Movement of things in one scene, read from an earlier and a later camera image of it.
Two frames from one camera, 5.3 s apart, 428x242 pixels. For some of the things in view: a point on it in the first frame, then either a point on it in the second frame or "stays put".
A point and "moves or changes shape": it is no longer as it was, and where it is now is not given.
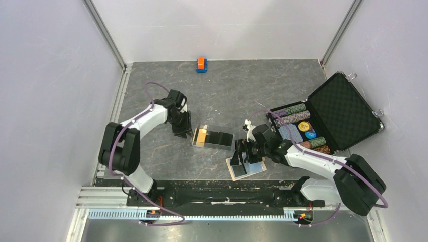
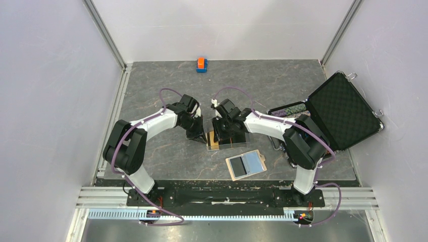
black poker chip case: [335, 117] stays put
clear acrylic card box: [204, 138] moves or changes shape
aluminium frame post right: [356, 4] stays put
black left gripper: [186, 128] to [199, 134]
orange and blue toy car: [202, 65] stays put
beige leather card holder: [252, 168] stays put
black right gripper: [242, 145] to [218, 134]
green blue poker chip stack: [285, 111] stays put
